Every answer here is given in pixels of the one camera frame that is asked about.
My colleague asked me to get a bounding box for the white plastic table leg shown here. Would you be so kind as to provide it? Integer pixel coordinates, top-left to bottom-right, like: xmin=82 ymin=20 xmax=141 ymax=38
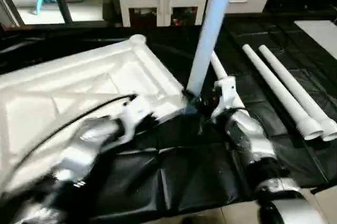
xmin=257 ymin=44 xmax=337 ymax=142
xmin=242 ymin=44 xmax=323 ymax=141
xmin=210 ymin=50 xmax=246 ymax=110
xmin=185 ymin=0 xmax=239 ymax=99

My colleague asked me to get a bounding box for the white plastic table top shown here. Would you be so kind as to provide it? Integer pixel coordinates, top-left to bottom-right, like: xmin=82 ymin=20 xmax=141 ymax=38
xmin=0 ymin=34 xmax=202 ymax=194

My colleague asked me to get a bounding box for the black work mat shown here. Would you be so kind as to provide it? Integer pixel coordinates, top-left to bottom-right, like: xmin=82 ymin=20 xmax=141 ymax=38
xmin=0 ymin=16 xmax=337 ymax=222

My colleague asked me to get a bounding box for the white flat board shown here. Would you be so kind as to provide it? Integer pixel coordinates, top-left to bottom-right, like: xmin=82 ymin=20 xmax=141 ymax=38
xmin=293 ymin=19 xmax=337 ymax=60

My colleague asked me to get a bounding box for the white drawer unit with handle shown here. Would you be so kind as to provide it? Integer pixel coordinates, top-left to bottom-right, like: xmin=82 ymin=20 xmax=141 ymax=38
xmin=225 ymin=0 xmax=273 ymax=15

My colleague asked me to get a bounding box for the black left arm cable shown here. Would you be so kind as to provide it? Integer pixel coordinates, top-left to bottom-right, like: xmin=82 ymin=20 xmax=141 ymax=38
xmin=0 ymin=93 xmax=139 ymax=184

